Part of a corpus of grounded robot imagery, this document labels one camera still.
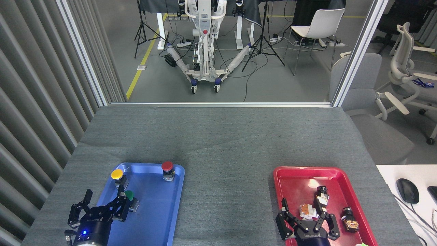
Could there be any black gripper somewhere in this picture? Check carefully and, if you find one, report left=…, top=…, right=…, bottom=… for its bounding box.
left=68, top=189, right=132, bottom=246
left=276, top=198, right=341, bottom=246

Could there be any green push button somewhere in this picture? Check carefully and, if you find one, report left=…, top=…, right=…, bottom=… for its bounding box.
left=124, top=190, right=140, bottom=213

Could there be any yellow push button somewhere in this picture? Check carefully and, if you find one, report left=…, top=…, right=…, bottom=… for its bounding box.
left=111, top=169, right=129, bottom=190

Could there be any red push button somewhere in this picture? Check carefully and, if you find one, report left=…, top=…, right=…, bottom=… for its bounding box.
left=161, top=161, right=175, bottom=182

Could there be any red plastic tray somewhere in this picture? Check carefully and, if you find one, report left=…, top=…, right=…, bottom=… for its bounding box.
left=273, top=166, right=379, bottom=246

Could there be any blue plastic tray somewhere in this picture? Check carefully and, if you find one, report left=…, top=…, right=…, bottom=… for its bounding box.
left=79, top=162, right=185, bottom=246

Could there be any white desk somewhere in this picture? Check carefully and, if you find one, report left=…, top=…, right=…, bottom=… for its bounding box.
left=376, top=164, right=437, bottom=246

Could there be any black computer mouse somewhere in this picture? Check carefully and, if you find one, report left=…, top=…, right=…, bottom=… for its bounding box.
left=396, top=178, right=420, bottom=205

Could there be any grey upholstered chair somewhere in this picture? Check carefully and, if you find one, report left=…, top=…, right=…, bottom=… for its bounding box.
left=329, top=53, right=415, bottom=165

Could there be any white office chair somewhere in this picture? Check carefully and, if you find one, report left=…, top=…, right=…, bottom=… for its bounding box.
left=375, top=22, right=437, bottom=145

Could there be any black tripod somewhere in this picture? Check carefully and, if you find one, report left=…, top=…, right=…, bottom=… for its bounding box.
left=241, top=0, right=286, bottom=72
left=134, top=0, right=168, bottom=59

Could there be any white table leg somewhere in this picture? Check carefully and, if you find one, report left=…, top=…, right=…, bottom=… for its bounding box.
left=235, top=15, right=255, bottom=50
left=156, top=12, right=167, bottom=50

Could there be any white chair with metal legs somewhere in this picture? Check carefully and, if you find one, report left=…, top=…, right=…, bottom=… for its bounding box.
left=283, top=8, right=346, bottom=77

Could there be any white stand on wheels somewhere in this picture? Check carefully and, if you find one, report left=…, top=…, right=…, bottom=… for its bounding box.
left=166, top=0, right=254, bottom=94

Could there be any black office chair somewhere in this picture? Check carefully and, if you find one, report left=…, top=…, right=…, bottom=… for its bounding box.
left=370, top=0, right=427, bottom=45

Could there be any orange and white switch block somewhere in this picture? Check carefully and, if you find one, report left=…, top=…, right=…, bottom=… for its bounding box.
left=299, top=204, right=319, bottom=220

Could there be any black and white selector switch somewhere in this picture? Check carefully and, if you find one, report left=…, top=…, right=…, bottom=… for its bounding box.
left=315, top=186, right=330, bottom=207

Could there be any black switch with orange base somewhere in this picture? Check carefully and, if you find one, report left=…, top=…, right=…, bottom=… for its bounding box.
left=341, top=206, right=360, bottom=233

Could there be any silver cross rail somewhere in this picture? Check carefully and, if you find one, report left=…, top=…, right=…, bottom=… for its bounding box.
left=109, top=101, right=334, bottom=108

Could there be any silver post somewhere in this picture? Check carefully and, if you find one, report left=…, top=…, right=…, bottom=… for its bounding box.
left=56, top=0, right=110, bottom=107
left=331, top=0, right=390, bottom=107

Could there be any blue lanyard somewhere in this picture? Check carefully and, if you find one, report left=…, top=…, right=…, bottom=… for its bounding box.
left=411, top=78, right=435, bottom=88

